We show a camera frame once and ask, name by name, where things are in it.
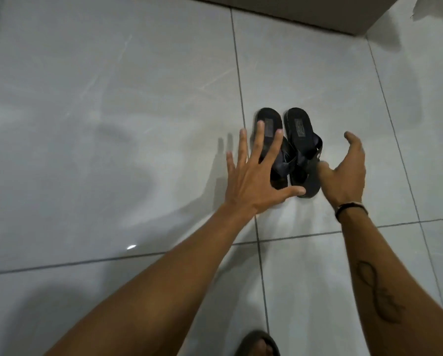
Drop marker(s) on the black flip-flop sandal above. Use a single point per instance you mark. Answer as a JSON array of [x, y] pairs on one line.
[[310, 185], [275, 116]]

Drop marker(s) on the grey right foam slide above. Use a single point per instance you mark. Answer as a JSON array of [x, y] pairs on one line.
[[243, 346]]

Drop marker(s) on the person's right hand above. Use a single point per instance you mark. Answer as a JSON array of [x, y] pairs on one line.
[[345, 181]]

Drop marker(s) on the person's left forearm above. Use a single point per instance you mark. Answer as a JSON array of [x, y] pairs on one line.
[[162, 292]]

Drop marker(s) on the person's right foot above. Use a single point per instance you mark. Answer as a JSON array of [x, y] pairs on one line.
[[262, 348]]

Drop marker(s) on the white bed sheet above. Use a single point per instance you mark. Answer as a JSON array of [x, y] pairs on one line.
[[436, 5]]

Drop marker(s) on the grey-brown bed base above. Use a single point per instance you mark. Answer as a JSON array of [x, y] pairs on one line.
[[299, 7]]

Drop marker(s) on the person's left hand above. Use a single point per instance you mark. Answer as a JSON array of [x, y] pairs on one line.
[[249, 185]]

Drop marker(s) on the person's right forearm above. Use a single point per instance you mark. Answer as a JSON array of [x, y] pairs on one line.
[[392, 292]]

